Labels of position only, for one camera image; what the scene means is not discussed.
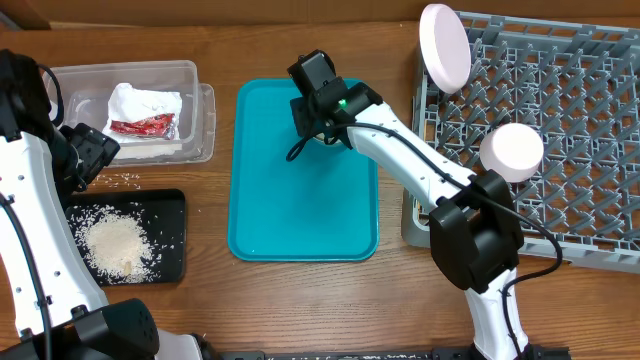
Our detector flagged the grey bowl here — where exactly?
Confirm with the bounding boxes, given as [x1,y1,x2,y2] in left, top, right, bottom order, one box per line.
[313,134,343,146]

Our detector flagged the scattered rice grains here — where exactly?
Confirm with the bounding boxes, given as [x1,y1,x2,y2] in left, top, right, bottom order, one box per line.
[90,172,142,190]

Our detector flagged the large pink plate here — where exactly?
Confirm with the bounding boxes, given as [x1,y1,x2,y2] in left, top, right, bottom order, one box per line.
[419,4,471,94]

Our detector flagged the clear plastic bin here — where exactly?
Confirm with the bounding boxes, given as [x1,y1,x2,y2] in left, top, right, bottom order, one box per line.
[52,60,216,167]

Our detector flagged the white rice pile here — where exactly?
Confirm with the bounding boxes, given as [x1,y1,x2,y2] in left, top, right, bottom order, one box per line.
[71,205,158,285]

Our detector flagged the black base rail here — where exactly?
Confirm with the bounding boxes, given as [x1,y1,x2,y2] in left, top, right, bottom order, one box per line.
[220,345,572,360]

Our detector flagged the grey dishwasher rack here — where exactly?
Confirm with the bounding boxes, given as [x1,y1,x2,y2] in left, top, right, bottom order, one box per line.
[412,12,639,273]

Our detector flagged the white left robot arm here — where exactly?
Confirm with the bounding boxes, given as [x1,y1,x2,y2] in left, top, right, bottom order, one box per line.
[1,49,218,359]

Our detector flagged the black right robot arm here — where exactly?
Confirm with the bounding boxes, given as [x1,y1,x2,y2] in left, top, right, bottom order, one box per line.
[286,50,529,359]

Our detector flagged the black tray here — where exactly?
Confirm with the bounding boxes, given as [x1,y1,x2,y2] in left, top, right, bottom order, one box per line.
[64,189,187,286]

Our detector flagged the teal plastic tray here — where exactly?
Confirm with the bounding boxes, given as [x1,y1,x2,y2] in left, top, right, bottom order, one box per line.
[227,79,380,262]

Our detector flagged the red sauce packet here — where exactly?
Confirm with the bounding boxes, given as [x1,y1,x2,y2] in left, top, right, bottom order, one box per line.
[109,113,175,139]

